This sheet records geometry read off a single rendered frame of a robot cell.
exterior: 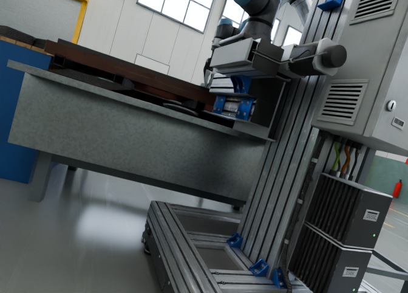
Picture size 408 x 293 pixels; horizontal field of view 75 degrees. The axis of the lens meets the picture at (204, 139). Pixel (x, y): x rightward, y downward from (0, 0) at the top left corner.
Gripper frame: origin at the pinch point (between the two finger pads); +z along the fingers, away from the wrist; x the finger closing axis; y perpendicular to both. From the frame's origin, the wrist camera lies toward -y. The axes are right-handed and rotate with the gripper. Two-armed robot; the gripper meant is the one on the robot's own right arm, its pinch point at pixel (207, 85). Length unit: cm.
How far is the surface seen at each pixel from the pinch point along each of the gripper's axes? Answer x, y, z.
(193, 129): -0.2, 0.6, 24.6
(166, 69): 16, 859, -112
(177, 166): 2.6, 0.6, 46.1
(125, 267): 16, -34, 86
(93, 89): 50, -15, 19
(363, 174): -83, -29, 20
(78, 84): 57, -16, 20
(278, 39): -396, 944, -393
